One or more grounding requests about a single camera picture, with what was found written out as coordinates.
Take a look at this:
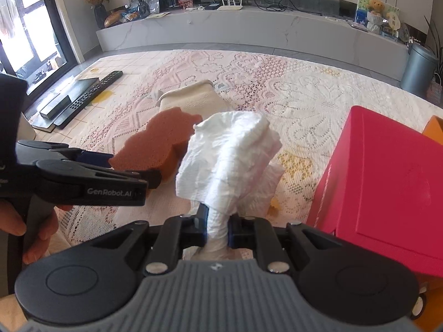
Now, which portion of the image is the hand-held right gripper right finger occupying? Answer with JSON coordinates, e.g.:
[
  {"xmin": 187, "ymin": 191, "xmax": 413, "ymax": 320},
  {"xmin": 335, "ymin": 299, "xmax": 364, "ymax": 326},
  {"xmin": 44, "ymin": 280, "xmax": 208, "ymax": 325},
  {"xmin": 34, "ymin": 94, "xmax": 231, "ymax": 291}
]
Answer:
[{"xmin": 226, "ymin": 214, "xmax": 333, "ymax": 274}]

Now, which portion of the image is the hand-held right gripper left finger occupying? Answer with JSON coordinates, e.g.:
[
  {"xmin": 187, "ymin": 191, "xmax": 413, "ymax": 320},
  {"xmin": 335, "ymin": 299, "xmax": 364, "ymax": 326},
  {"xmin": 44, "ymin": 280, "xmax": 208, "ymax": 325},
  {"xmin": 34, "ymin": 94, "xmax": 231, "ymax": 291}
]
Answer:
[{"xmin": 85, "ymin": 205, "xmax": 210, "ymax": 277}]

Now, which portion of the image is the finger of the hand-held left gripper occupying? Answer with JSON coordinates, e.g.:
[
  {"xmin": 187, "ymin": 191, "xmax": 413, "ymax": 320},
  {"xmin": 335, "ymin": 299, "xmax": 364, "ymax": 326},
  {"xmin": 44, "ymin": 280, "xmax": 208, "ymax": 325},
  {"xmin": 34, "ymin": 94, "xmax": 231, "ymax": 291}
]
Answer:
[
  {"xmin": 17, "ymin": 140, "xmax": 115, "ymax": 169},
  {"xmin": 35, "ymin": 159, "xmax": 162, "ymax": 189}
]

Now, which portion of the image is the orange brown sponge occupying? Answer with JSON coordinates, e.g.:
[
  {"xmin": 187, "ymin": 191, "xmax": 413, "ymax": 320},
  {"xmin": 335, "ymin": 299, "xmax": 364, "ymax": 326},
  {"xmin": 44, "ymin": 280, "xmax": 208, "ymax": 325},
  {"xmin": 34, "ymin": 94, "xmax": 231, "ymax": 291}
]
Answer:
[{"xmin": 109, "ymin": 105, "xmax": 203, "ymax": 182}]

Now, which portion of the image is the white paper towel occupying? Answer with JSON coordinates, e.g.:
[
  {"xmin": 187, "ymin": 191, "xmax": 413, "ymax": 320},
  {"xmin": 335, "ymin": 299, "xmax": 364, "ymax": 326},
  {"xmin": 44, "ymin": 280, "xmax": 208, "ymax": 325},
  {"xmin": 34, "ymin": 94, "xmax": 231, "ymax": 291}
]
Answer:
[{"xmin": 175, "ymin": 111, "xmax": 285, "ymax": 260}]

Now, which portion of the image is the beige towel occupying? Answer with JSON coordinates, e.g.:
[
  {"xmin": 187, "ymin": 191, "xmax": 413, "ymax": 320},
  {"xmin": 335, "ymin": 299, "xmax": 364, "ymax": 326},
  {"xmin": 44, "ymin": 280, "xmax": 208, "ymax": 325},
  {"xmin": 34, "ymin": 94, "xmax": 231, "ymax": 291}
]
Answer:
[{"xmin": 152, "ymin": 79, "xmax": 231, "ymax": 118}]

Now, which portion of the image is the person's left hand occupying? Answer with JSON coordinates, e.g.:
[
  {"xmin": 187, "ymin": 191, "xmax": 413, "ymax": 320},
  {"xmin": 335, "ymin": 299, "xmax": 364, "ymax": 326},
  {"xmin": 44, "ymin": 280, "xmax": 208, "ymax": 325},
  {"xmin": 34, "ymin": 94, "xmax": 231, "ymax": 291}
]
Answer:
[{"xmin": 0, "ymin": 201, "xmax": 73, "ymax": 263}]

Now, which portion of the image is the black remote control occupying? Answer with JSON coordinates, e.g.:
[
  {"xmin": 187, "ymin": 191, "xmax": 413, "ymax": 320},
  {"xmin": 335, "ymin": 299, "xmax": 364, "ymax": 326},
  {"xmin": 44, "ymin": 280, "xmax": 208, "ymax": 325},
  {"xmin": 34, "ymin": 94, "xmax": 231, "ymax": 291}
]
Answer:
[{"xmin": 53, "ymin": 70, "xmax": 124, "ymax": 130}]

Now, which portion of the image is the grey flat box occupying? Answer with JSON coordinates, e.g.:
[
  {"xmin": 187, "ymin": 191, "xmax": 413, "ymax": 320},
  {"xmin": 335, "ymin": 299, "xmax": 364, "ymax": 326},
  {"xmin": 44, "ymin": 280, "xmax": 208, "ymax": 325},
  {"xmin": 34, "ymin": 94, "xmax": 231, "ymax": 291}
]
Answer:
[{"xmin": 39, "ymin": 93, "xmax": 73, "ymax": 120}]

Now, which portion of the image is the black notebook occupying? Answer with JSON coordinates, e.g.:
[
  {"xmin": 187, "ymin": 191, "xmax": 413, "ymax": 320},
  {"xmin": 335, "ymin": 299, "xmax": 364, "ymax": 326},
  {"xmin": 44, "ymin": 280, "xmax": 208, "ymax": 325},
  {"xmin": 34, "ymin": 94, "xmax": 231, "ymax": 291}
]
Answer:
[{"xmin": 30, "ymin": 78, "xmax": 101, "ymax": 134}]

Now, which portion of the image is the brown oval ornament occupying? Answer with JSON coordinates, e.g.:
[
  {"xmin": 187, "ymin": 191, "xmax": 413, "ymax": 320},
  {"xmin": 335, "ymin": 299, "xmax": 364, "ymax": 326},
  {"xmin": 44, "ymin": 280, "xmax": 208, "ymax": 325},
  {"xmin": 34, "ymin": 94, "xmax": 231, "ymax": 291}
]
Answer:
[{"xmin": 104, "ymin": 10, "xmax": 126, "ymax": 28}]

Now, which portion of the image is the vase with yellow flowers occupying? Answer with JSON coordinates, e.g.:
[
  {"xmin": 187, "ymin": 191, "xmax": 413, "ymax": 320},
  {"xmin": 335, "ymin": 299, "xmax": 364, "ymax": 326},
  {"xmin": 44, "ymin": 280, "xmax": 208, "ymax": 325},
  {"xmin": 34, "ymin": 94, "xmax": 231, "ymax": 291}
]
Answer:
[{"xmin": 81, "ymin": 0, "xmax": 110, "ymax": 30}]

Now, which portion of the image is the red box with clear front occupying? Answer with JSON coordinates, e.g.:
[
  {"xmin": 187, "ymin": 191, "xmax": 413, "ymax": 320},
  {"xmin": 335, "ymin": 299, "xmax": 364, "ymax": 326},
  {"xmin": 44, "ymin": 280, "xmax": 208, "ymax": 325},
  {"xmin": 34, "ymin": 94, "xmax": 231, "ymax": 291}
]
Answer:
[{"xmin": 306, "ymin": 105, "xmax": 443, "ymax": 279}]

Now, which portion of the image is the glass sliding door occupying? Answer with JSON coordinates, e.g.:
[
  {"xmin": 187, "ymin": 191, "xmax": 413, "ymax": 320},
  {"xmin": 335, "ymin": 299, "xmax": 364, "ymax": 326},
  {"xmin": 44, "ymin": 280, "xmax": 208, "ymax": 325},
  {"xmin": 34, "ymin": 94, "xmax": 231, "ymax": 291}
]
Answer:
[{"xmin": 0, "ymin": 0, "xmax": 84, "ymax": 94}]

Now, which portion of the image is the marble television cabinet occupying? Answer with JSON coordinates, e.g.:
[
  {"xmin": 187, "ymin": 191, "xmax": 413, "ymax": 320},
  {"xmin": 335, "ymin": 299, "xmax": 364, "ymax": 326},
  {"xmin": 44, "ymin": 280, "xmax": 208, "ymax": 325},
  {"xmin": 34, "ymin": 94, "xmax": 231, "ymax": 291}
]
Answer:
[{"xmin": 95, "ymin": 0, "xmax": 426, "ymax": 71}]

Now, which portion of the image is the blue trash can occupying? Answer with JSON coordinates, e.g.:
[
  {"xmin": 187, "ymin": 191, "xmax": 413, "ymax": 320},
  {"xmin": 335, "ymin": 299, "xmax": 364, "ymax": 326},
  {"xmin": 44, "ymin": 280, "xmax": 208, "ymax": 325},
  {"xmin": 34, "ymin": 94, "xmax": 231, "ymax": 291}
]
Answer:
[{"xmin": 401, "ymin": 42, "xmax": 438, "ymax": 97}]

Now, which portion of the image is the woven checkered bag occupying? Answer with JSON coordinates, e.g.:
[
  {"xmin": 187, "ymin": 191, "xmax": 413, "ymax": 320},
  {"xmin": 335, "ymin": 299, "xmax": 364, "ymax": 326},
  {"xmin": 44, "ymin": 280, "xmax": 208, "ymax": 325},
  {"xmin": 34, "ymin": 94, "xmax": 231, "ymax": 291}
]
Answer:
[{"xmin": 426, "ymin": 72, "xmax": 443, "ymax": 106}]

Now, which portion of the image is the green picture board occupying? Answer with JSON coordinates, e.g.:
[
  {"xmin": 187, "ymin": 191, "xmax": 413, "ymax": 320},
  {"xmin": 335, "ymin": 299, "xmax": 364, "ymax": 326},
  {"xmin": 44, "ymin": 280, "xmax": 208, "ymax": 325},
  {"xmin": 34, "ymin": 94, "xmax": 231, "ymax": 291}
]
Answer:
[{"xmin": 355, "ymin": 0, "xmax": 400, "ymax": 30}]

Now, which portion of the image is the round white hand fan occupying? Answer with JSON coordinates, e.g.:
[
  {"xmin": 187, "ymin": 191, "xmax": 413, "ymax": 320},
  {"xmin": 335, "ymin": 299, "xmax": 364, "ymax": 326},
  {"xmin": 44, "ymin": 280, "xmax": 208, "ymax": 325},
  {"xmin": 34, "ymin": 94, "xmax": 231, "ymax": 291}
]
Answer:
[{"xmin": 386, "ymin": 11, "xmax": 402, "ymax": 37}]

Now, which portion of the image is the teddy bear bouquet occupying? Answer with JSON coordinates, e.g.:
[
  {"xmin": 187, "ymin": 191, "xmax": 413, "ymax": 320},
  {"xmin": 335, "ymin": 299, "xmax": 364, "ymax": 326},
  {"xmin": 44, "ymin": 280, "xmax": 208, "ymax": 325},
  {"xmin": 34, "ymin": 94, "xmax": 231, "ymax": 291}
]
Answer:
[{"xmin": 367, "ymin": 0, "xmax": 385, "ymax": 33}]

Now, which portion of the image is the long-leaf potted plant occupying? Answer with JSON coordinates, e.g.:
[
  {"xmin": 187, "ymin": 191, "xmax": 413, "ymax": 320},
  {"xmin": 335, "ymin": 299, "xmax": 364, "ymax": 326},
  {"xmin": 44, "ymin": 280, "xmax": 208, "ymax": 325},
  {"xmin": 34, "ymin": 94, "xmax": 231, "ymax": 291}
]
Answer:
[{"xmin": 424, "ymin": 15, "xmax": 443, "ymax": 66}]

